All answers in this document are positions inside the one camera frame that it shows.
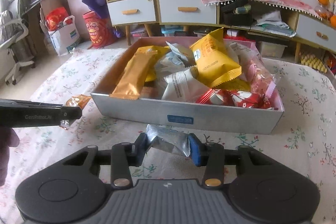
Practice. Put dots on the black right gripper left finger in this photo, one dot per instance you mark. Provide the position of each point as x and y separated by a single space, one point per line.
124 155

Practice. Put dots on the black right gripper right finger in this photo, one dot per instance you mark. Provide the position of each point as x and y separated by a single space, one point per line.
211 156

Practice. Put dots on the silver foil packet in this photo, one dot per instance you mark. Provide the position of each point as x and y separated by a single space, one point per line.
168 140

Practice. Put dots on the red snack packet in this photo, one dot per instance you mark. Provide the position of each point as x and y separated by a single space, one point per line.
234 98

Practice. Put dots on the orange white cookie packet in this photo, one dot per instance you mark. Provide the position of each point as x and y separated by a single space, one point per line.
80 101

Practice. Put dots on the gold snack bar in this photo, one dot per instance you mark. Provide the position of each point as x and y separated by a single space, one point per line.
132 81

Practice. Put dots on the yellow snack bag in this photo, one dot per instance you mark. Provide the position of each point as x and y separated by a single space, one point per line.
159 53
214 65

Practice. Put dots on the pink cake packet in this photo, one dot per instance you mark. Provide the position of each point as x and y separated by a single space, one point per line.
255 78

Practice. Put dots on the white snack bag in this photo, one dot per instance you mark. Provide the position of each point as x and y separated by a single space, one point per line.
183 86

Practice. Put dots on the person's left hand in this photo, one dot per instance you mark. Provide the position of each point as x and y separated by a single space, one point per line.
8 139

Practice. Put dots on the pink cardboard snack box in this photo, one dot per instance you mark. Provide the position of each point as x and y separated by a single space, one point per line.
183 110

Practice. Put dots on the white office chair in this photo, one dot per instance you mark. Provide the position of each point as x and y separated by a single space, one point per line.
14 30

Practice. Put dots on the white shopping bag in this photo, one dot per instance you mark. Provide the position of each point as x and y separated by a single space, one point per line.
62 31

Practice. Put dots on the floral tablecloth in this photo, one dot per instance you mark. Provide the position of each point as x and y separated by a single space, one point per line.
54 127

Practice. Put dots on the purple plush toy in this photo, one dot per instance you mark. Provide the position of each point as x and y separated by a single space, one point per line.
101 8

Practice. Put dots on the wooden cabinet with white drawers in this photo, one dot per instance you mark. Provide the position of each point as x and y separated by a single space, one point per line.
309 30

